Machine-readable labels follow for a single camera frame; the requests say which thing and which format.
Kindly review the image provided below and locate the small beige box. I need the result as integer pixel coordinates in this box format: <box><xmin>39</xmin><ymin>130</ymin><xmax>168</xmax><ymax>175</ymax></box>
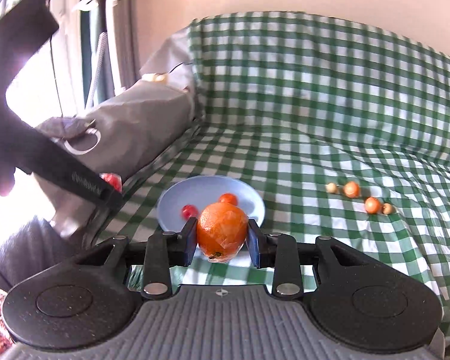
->
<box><xmin>141</xmin><ymin>73</ymin><xmax>169</xmax><ymax>85</ymax></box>

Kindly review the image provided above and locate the light blue plate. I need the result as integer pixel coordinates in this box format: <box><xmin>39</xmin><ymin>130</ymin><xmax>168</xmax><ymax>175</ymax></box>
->
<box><xmin>156</xmin><ymin>175</ymin><xmax>267</xmax><ymax>269</ymax></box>

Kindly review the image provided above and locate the green white checkered cloth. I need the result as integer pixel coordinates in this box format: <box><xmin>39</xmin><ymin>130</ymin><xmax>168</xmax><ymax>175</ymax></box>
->
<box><xmin>98</xmin><ymin>11</ymin><xmax>450</xmax><ymax>359</ymax></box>

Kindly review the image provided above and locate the black smartphone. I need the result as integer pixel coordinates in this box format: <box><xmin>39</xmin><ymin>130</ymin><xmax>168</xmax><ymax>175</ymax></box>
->
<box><xmin>35</xmin><ymin>117</ymin><xmax>96</xmax><ymax>141</ymax></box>

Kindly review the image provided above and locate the red wrapped fruit on plate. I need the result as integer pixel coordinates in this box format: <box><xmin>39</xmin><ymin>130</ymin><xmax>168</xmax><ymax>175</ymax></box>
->
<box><xmin>181</xmin><ymin>205</ymin><xmax>199</xmax><ymax>221</ymax></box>

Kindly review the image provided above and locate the white charging cable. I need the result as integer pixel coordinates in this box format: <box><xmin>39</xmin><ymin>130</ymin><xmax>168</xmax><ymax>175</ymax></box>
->
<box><xmin>61</xmin><ymin>119</ymin><xmax>102</xmax><ymax>155</ymax></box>

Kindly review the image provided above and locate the orange fruit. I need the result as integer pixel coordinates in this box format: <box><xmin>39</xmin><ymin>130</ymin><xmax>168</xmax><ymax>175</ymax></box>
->
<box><xmin>364</xmin><ymin>197</ymin><xmax>382</xmax><ymax>215</ymax></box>
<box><xmin>196</xmin><ymin>202</ymin><xmax>249</xmax><ymax>263</ymax></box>
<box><xmin>342</xmin><ymin>181</ymin><xmax>360</xmax><ymax>198</ymax></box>

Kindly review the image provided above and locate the orange tomato on plate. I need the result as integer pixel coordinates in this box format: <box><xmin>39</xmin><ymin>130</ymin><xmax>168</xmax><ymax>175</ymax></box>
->
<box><xmin>218</xmin><ymin>193</ymin><xmax>238</xmax><ymax>206</ymax></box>

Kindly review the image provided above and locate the red fruit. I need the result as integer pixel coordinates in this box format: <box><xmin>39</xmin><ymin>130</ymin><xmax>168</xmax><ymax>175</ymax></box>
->
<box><xmin>181</xmin><ymin>205</ymin><xmax>199</xmax><ymax>221</ymax></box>
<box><xmin>100</xmin><ymin>173</ymin><xmax>122</xmax><ymax>193</ymax></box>

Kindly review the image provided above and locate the small beige fruit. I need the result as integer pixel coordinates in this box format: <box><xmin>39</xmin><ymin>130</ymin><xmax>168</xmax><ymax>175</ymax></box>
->
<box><xmin>326</xmin><ymin>183</ymin><xmax>339</xmax><ymax>194</ymax></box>
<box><xmin>382</xmin><ymin>203</ymin><xmax>394</xmax><ymax>215</ymax></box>

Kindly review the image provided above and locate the white garment steamer stand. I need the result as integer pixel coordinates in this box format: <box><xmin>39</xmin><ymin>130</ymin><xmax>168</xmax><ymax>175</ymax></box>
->
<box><xmin>75</xmin><ymin>0</ymin><xmax>138</xmax><ymax>108</ymax></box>

